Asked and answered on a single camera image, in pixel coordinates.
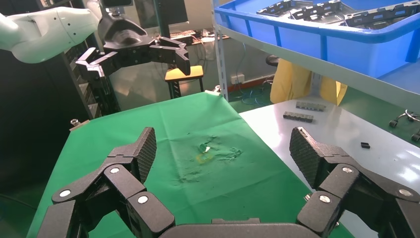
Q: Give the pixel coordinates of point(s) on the grey sheet metal bracket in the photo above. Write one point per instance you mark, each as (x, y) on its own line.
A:
(328, 13)
(279, 8)
(377, 16)

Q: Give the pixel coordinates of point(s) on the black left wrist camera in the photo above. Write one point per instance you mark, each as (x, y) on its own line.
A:
(116, 2)

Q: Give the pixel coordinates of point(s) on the yellow top stool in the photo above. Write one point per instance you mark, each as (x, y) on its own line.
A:
(183, 73)

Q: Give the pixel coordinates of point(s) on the perforated white shelf upright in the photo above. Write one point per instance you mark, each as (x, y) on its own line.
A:
(220, 59)

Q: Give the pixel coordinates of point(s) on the grey metal clip strip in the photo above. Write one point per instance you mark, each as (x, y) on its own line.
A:
(310, 106)
(298, 117)

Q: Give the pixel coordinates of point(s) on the black equipment rack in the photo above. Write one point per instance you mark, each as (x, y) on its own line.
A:
(98, 95)

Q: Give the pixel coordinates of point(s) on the black caster wheel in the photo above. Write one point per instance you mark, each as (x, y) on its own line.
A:
(393, 124)
(416, 137)

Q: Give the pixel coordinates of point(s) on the small black plastic part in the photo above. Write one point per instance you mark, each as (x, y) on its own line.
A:
(365, 145)

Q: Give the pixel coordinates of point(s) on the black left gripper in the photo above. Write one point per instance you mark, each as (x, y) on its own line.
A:
(126, 42)

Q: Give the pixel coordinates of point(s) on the green cloth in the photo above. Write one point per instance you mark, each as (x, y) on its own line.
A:
(197, 124)

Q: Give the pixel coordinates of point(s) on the white flat board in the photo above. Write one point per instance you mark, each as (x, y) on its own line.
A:
(344, 131)

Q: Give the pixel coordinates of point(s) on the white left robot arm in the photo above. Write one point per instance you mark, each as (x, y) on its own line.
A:
(49, 33)

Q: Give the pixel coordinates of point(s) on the black round stool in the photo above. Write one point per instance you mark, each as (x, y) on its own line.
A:
(272, 60)

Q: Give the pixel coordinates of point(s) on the blue plastic bin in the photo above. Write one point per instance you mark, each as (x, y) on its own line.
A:
(295, 42)

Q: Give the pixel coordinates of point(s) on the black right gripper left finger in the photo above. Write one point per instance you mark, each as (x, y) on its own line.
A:
(124, 177)

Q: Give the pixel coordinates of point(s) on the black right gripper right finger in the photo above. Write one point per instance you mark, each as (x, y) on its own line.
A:
(341, 177)

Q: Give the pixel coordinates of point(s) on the white wall socket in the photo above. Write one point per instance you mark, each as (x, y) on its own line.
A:
(238, 79)

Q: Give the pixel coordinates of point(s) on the silver binder clip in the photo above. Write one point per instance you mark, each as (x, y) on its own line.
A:
(216, 89)
(76, 123)

